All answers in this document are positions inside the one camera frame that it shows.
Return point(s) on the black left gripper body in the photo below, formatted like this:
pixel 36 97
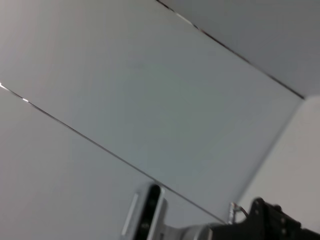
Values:
pixel 245 231

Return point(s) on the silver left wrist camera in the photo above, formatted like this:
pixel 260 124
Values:
pixel 150 212

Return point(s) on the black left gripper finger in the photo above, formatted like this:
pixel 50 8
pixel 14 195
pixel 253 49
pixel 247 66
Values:
pixel 287 227

